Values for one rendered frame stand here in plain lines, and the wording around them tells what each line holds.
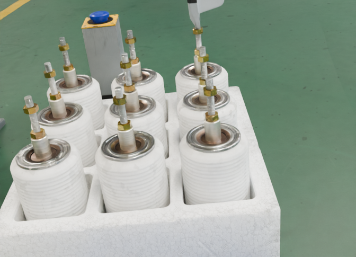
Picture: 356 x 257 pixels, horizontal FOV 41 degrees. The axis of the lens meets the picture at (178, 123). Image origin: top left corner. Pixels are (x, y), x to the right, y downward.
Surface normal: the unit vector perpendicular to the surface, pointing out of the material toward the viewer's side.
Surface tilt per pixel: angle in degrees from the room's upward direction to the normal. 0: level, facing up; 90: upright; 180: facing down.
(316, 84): 0
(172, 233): 90
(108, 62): 90
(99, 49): 90
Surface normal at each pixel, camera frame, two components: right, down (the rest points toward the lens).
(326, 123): -0.10, -0.87
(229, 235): 0.03, 0.48
